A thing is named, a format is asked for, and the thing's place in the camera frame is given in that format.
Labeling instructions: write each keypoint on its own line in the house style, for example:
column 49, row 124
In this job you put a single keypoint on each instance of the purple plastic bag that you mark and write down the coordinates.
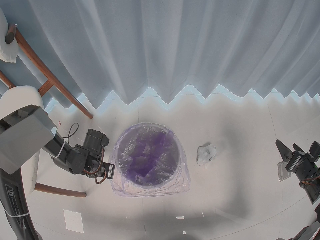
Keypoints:
column 150, row 156

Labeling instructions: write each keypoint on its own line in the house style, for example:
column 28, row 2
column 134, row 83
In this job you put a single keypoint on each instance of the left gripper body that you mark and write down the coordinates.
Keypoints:
column 103, row 169

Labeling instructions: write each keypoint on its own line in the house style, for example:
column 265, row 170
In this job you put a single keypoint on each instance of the white curtain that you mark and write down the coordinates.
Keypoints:
column 175, row 34

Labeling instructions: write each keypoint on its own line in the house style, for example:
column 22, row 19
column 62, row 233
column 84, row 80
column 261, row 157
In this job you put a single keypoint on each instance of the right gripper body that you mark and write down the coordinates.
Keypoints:
column 302, row 166

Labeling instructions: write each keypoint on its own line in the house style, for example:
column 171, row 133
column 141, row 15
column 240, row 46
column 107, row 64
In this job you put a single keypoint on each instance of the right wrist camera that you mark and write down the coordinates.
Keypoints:
column 315, row 149

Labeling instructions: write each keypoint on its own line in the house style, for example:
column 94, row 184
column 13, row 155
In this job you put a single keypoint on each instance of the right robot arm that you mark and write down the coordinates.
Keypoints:
column 313, row 191

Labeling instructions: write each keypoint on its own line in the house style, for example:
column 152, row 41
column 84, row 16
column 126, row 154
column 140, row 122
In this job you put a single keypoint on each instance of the wooden chair with cream cushions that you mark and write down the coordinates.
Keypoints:
column 25, row 95

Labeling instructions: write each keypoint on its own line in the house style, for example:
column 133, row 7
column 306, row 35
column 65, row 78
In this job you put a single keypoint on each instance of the blue-green curtain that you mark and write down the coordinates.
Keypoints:
column 25, row 66

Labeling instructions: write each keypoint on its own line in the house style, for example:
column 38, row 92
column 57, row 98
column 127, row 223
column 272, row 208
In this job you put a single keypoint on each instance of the white paper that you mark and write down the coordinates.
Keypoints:
column 206, row 155

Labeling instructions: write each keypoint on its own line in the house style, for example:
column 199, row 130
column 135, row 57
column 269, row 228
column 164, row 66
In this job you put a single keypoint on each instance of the white trash bin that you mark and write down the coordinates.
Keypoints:
column 176, row 146

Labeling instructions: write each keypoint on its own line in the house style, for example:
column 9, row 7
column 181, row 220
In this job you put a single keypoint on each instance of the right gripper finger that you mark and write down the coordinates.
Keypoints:
column 285, row 154
column 297, row 149

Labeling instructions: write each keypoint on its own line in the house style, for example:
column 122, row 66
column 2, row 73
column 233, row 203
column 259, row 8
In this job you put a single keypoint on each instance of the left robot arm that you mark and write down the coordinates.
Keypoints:
column 25, row 139

